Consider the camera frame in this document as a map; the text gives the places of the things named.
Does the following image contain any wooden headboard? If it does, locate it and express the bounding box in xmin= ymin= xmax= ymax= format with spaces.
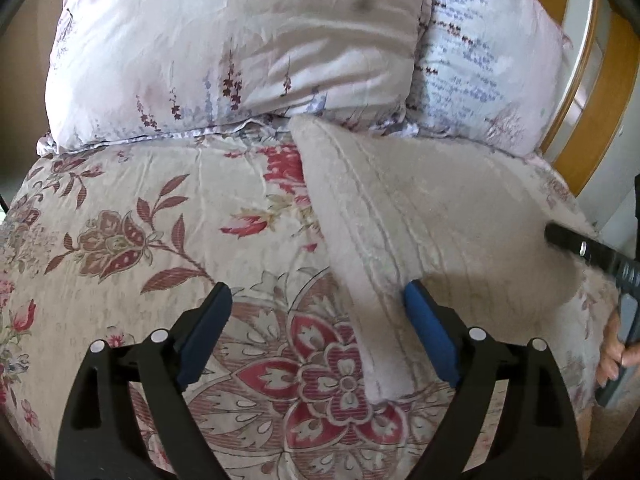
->
xmin=529 ymin=0 xmax=640 ymax=200

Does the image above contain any person's right hand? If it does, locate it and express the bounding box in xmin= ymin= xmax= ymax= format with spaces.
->
xmin=596 ymin=309 xmax=640 ymax=389

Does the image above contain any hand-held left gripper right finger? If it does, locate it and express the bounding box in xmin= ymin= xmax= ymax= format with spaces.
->
xmin=404 ymin=280 xmax=584 ymax=480

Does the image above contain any pale pink floral pillow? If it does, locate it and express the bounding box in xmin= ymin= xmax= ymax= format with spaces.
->
xmin=45 ymin=0 xmax=434 ymax=154

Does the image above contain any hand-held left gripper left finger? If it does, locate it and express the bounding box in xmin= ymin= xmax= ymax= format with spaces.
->
xmin=55 ymin=282 xmax=234 ymax=480

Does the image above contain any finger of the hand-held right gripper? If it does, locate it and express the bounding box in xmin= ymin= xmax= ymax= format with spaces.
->
xmin=544 ymin=223 xmax=632 ymax=273

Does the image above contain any white blue-print pillow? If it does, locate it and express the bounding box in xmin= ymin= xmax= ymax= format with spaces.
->
xmin=407 ymin=0 xmax=574 ymax=157

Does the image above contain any beige fluffy garment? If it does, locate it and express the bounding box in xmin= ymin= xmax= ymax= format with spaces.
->
xmin=290 ymin=115 xmax=617 ymax=402

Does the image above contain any floral bedsheet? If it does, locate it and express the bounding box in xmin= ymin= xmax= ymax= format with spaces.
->
xmin=0 ymin=129 xmax=623 ymax=480

